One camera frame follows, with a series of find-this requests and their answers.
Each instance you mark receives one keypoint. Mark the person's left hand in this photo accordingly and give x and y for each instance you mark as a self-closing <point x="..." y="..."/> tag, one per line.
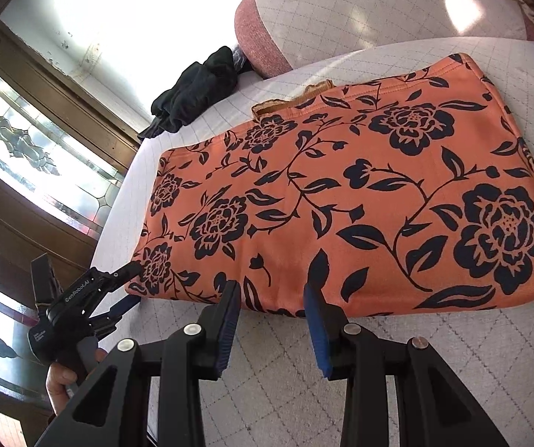
<point x="59" y="384"/>

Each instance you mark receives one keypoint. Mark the black clothes pile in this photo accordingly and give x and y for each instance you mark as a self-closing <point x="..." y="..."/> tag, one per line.
<point x="197" y="88"/>

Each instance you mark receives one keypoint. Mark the orange floral dress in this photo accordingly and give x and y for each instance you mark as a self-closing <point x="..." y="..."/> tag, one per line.
<point x="341" y="186"/>

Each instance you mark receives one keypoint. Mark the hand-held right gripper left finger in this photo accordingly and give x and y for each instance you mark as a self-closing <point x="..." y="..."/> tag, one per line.
<point x="228" y="326"/>

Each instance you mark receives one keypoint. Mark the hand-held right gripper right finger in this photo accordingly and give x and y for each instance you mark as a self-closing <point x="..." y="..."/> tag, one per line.
<point x="318" y="330"/>

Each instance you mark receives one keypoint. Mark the pink quilted bolster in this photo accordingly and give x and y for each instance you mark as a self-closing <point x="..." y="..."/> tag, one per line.
<point x="364" y="9"/>

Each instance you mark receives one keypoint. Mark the quilted white bed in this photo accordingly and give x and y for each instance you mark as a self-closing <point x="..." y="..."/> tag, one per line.
<point x="271" y="405"/>

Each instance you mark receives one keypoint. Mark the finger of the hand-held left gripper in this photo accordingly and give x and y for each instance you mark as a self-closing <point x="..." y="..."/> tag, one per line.
<point x="120" y="274"/>
<point x="122" y="307"/>

